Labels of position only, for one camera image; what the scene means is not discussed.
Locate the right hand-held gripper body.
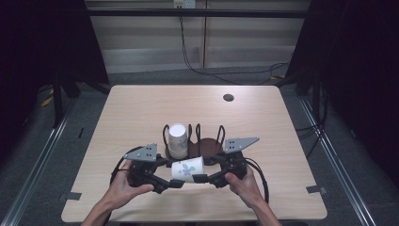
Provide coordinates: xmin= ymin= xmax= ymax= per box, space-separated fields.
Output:
xmin=215 ymin=136 xmax=261 ymax=189

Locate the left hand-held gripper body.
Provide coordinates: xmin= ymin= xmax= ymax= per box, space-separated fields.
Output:
xmin=123 ymin=143 xmax=168 ymax=189

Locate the dark wooden wire cup holder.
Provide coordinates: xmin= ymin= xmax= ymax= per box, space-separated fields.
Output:
xmin=162 ymin=123 xmax=226 ymax=166

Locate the flower print paper cup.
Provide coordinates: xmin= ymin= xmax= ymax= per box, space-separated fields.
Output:
xmin=170 ymin=156 xmax=205 ymax=184

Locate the stack of white paper cups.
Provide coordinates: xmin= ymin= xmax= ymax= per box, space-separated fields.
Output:
xmin=168 ymin=122 xmax=189 ymax=160

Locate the person's right hand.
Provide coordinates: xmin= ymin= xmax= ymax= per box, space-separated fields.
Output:
xmin=224 ymin=164 xmax=266 ymax=210

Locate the person's left hand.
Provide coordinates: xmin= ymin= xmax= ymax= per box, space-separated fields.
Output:
xmin=107 ymin=159 xmax=155 ymax=212

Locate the grey tape strip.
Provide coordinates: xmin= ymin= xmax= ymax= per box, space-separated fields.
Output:
xmin=306 ymin=185 xmax=327 ymax=195
xmin=57 ymin=191 xmax=83 ymax=202

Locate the black metal stand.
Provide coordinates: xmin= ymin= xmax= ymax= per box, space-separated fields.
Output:
xmin=51 ymin=73 xmax=66 ymax=128

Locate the dark curtain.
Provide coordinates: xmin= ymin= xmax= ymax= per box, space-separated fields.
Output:
xmin=0 ymin=0 xmax=111 ymax=164
xmin=283 ymin=0 xmax=399 ymax=189

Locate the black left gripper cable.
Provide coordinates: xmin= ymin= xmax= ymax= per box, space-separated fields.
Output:
xmin=109 ymin=145 xmax=145 ymax=186

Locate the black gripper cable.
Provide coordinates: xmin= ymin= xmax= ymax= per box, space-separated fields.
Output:
xmin=109 ymin=145 xmax=145 ymax=186
xmin=244 ymin=157 xmax=270 ymax=204

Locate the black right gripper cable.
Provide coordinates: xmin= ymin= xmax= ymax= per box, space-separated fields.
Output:
xmin=244 ymin=157 xmax=270 ymax=204

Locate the bundle of black cables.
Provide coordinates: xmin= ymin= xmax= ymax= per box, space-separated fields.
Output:
xmin=295 ymin=88 xmax=329 ymax=158

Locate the long black floor cable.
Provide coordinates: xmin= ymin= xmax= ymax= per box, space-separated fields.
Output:
xmin=179 ymin=17 xmax=290 ymax=86

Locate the metal floor rail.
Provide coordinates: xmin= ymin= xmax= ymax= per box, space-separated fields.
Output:
xmin=0 ymin=97 xmax=79 ymax=226
xmin=297 ymin=96 xmax=377 ymax=226

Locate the wooden vertical wall strip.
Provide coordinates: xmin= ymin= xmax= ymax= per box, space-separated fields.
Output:
xmin=201 ymin=0 xmax=210 ymax=69

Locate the black horizontal frame bar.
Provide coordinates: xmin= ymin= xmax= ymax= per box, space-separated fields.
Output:
xmin=84 ymin=8 xmax=310 ymax=19

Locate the white wall socket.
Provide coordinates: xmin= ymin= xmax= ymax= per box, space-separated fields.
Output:
xmin=173 ymin=0 xmax=197 ymax=9

